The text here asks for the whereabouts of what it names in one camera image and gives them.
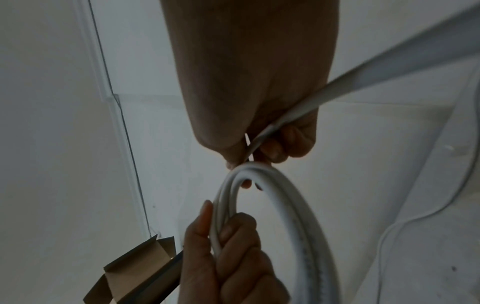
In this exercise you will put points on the open brown cardboard box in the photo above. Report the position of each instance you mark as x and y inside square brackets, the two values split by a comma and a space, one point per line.
[135, 267]

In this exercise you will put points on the person's left hand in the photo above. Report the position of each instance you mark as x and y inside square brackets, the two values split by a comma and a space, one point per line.
[232, 273]

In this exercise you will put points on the person's right hand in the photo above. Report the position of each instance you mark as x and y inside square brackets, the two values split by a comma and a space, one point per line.
[251, 65]

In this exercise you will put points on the black metal shelf rack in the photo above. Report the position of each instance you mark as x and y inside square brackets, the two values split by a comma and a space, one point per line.
[157, 282]

